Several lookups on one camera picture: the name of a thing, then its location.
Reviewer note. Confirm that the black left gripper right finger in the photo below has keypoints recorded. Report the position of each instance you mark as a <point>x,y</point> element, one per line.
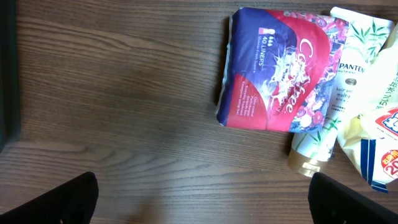
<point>332,202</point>

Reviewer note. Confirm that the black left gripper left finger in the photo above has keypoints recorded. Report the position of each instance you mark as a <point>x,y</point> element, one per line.
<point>72,202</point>

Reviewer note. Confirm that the white tube gold cap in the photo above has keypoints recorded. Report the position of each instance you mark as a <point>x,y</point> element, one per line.
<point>366,36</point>

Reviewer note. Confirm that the yellow snack bag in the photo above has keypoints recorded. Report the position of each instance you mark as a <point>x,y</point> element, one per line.
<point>369,137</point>

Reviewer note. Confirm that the red purple pouch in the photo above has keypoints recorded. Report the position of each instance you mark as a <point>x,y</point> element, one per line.
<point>280,68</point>

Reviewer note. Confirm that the grey plastic basket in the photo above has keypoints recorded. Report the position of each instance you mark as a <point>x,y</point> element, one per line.
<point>10,97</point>

